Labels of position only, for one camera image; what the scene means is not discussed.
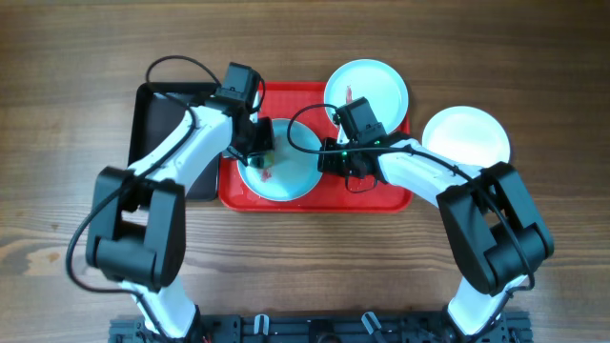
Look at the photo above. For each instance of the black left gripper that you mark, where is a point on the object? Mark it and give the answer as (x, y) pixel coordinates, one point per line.
(267, 140)

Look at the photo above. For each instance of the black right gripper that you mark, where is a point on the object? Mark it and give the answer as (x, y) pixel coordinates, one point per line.
(330, 166)

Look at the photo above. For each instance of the green yellow sponge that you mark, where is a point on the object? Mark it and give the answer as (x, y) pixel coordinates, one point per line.
(262, 161)

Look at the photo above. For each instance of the light blue plate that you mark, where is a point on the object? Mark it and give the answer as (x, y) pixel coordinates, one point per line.
(293, 173)
(379, 83)

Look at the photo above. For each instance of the white plate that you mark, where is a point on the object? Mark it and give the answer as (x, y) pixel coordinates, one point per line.
(468, 136)

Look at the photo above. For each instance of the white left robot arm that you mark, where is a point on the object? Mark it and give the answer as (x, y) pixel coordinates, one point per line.
(137, 225)

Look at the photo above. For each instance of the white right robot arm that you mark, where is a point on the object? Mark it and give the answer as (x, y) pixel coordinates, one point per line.
(496, 233)

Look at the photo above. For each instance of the red tray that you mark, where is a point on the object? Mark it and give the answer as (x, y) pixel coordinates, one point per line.
(331, 194)

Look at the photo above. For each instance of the black tray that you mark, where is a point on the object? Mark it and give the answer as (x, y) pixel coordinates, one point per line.
(155, 117)

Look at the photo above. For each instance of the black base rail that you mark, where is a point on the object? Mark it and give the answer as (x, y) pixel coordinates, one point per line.
(369, 327)

